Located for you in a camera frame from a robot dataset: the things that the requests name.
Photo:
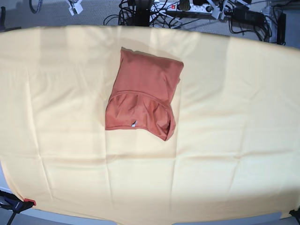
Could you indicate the salmon pink T-shirt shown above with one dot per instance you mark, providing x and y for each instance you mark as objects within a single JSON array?
[{"x": 142, "y": 94}]

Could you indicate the yellow table cloth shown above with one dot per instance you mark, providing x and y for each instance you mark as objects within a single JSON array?
[{"x": 235, "y": 151}]

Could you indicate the white power strip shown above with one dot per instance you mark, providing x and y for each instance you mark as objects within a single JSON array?
[{"x": 173, "y": 9}]

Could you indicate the black power adapter box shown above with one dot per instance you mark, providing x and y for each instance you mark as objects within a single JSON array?
[{"x": 248, "y": 17}]

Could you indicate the black upright device right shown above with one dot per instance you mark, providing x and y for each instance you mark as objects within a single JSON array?
[{"x": 281, "y": 26}]

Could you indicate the blue black bar clamp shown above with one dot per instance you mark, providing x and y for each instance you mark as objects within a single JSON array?
[{"x": 11, "y": 202}]

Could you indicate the black clamp right corner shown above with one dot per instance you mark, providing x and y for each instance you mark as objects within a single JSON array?
[{"x": 296, "y": 215}]

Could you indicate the black stand post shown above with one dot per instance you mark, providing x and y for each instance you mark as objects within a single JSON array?
[{"x": 142, "y": 13}]

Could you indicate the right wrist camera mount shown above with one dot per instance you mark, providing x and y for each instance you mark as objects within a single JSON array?
[{"x": 75, "y": 6}]

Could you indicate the black clamp handle left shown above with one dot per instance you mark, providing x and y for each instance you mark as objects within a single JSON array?
[{"x": 2, "y": 18}]

